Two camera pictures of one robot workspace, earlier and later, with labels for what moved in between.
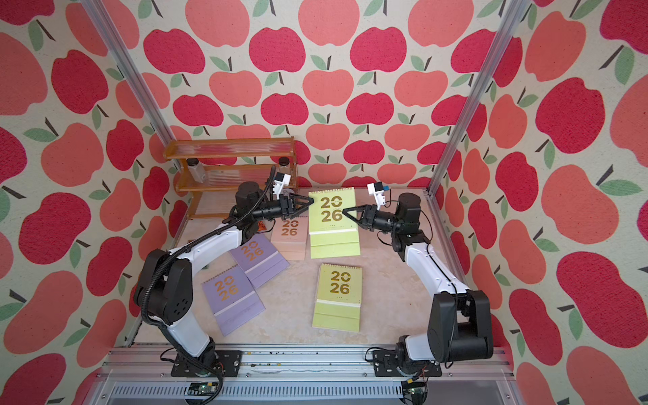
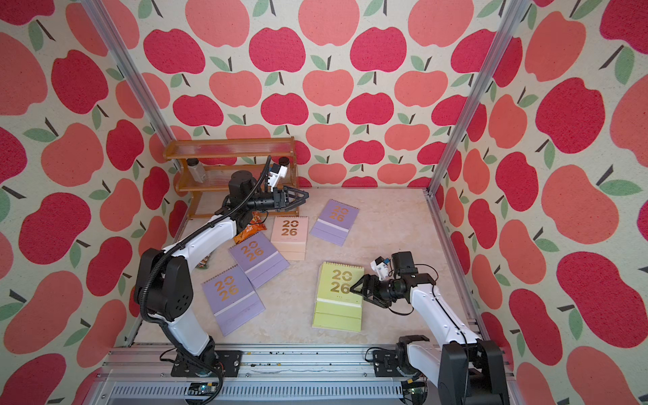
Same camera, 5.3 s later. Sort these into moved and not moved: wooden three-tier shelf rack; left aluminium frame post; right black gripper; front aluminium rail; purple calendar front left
Moved: right black gripper
Not moved: front aluminium rail; wooden three-tier shelf rack; left aluminium frame post; purple calendar front left
